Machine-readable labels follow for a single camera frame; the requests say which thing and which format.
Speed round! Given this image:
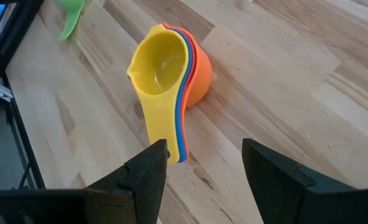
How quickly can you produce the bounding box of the black aluminium rig frame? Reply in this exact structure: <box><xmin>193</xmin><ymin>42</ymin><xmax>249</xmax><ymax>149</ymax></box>
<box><xmin>0</xmin><ymin>0</ymin><xmax>47</xmax><ymax>191</ymax></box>

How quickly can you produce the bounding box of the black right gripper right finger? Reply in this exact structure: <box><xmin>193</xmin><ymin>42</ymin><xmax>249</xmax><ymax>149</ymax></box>
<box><xmin>241</xmin><ymin>139</ymin><xmax>357</xmax><ymax>224</ymax></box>

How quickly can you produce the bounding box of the yellow measuring cup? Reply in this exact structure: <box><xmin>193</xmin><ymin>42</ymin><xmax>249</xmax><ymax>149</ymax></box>
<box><xmin>126</xmin><ymin>24</ymin><xmax>191</xmax><ymax>165</ymax></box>

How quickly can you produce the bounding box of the green measuring cup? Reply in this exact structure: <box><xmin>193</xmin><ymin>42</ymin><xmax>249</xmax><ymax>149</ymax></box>
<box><xmin>55</xmin><ymin>0</ymin><xmax>87</xmax><ymax>42</ymax></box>

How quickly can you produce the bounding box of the blue measuring cup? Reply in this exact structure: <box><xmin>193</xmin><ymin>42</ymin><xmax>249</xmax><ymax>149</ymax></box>
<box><xmin>168</xmin><ymin>27</ymin><xmax>195</xmax><ymax>164</ymax></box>

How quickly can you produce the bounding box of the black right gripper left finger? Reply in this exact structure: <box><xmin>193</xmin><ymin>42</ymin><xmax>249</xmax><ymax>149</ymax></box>
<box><xmin>85</xmin><ymin>139</ymin><xmax>170</xmax><ymax>224</ymax></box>

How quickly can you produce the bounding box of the orange measuring cup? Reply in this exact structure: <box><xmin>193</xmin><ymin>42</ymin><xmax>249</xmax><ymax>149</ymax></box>
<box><xmin>162</xmin><ymin>22</ymin><xmax>214</xmax><ymax>161</ymax></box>

